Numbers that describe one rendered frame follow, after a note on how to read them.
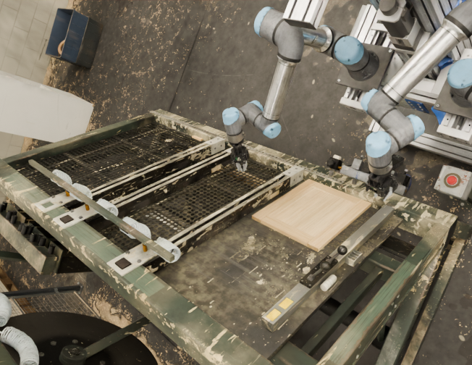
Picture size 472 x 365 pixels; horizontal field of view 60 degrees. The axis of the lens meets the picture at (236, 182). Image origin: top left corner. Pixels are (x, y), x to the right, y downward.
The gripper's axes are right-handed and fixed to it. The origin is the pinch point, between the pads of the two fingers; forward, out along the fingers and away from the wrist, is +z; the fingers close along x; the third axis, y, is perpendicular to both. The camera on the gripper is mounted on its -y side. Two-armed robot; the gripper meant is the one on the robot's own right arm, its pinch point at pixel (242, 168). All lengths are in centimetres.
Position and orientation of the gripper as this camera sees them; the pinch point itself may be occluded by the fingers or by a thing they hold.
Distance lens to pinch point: 204.3
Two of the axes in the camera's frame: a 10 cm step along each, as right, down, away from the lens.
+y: 0.5, 6.6, -7.5
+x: 9.8, -1.6, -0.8
